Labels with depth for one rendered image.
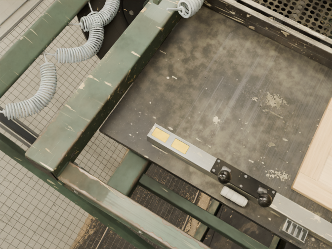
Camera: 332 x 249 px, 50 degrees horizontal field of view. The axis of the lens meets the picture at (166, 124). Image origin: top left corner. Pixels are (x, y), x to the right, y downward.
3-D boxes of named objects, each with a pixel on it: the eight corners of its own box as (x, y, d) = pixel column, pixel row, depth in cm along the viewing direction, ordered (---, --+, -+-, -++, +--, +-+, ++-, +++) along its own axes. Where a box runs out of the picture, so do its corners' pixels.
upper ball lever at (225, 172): (228, 178, 106) (227, 187, 93) (217, 172, 107) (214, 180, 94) (234, 167, 106) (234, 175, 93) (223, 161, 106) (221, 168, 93)
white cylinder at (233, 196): (219, 194, 107) (242, 208, 106) (221, 192, 104) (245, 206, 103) (223, 186, 108) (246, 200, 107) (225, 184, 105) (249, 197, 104)
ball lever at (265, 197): (264, 199, 104) (268, 212, 91) (252, 192, 105) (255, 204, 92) (270, 188, 104) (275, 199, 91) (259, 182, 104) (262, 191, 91)
